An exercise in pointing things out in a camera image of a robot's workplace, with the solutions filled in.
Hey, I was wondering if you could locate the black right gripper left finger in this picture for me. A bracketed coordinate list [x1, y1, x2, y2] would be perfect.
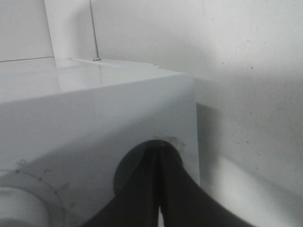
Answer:
[83, 147, 160, 227]

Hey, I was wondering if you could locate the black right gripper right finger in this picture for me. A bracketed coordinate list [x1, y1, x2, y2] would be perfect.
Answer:
[159, 142, 251, 227]

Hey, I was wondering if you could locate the round white door button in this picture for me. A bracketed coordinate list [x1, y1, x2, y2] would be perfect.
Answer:
[113, 139, 183, 195]

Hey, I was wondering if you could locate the white microwave oven body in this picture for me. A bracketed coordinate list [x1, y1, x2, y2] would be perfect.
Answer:
[0, 58, 200, 227]

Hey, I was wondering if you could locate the white lower microwave knob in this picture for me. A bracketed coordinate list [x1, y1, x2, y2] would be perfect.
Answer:
[0, 187, 50, 227]

